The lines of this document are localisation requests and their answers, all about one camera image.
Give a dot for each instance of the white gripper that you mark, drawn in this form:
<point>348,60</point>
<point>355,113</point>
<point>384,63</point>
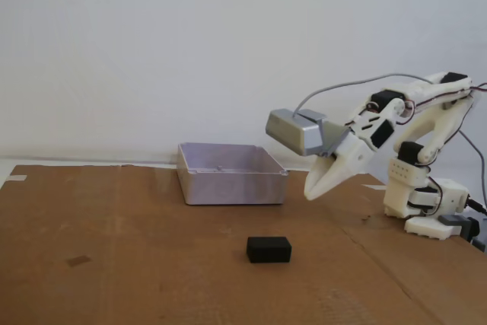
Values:
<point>351,154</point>

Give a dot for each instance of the black rectangular block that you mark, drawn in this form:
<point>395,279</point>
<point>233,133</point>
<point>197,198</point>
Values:
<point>268,250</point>

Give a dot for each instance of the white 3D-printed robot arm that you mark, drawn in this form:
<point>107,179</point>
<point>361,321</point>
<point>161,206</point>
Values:
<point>430,123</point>

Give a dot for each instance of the grey plastic open box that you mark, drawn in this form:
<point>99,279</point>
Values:
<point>232,190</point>

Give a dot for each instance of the silver webcam with clip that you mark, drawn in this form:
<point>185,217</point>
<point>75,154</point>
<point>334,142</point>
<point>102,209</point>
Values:
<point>293,132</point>

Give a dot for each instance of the grey and black table clamp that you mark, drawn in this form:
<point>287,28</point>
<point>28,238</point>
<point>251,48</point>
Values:
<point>452,220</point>

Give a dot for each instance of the brown cardboard sheet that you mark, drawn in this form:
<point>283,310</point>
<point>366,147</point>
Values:
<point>152,264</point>

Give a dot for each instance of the white tape strip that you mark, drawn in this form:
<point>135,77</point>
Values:
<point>17,178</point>

